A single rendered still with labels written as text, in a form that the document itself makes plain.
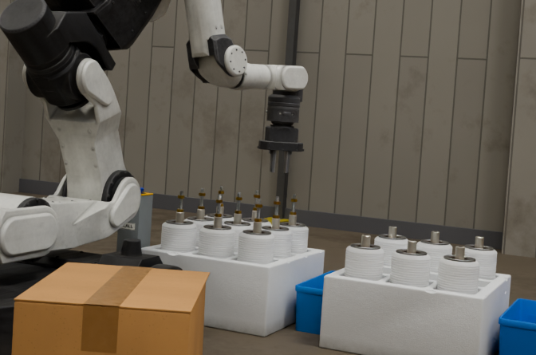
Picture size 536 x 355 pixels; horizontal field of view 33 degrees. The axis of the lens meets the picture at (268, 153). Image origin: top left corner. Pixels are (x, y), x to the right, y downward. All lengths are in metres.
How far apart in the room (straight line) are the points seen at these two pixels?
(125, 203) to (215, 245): 0.29
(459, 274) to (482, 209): 2.24
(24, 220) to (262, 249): 0.68
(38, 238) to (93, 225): 0.25
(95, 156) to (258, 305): 0.56
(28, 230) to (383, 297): 0.84
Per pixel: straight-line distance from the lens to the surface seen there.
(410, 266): 2.20
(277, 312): 2.38
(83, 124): 2.21
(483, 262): 2.41
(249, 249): 2.35
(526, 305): 2.53
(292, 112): 2.44
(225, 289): 2.36
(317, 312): 2.39
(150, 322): 1.24
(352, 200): 4.55
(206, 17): 2.22
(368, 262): 2.24
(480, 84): 4.40
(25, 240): 1.96
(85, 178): 2.28
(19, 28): 2.02
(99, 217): 2.21
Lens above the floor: 0.57
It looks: 3 degrees down
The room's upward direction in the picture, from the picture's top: 4 degrees clockwise
